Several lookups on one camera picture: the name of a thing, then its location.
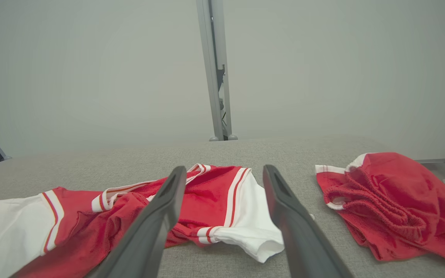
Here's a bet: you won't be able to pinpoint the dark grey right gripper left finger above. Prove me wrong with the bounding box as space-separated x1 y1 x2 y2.
91 166 187 278

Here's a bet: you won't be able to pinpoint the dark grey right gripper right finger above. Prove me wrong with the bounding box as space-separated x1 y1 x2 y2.
263 165 353 278

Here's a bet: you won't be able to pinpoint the red and white jersey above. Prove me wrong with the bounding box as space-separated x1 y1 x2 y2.
0 163 316 278

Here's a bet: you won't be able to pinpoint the red shorts with white trim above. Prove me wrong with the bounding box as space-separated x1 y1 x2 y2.
315 152 445 265

